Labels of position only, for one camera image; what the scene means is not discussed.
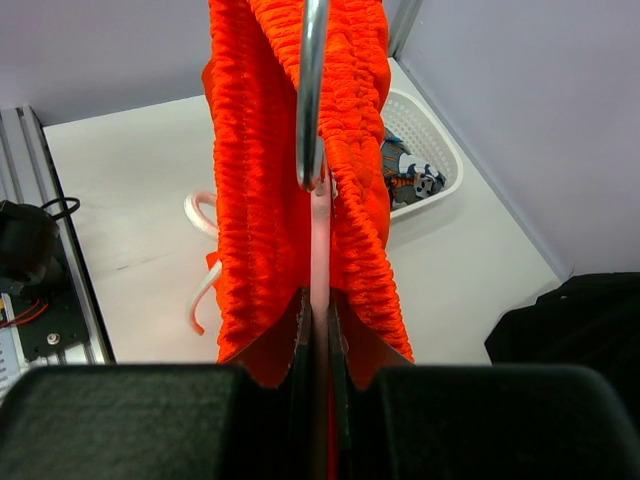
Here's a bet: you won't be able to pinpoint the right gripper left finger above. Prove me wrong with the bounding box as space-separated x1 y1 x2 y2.
1 289 313 479

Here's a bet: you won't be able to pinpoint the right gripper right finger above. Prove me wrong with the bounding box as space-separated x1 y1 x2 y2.
328 290 639 479

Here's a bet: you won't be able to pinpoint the patterned blue orange shorts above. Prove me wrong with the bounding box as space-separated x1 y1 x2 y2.
381 129 446 210

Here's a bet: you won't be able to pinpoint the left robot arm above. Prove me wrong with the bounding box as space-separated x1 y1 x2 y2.
1 197 80 300

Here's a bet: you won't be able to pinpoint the black shorts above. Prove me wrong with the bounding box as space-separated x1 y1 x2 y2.
485 273 639 371

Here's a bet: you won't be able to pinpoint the white perforated basket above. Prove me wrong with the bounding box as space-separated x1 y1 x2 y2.
382 88 463 222

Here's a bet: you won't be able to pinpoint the aluminium mounting rail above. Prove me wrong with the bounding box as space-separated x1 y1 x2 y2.
1 107 115 393

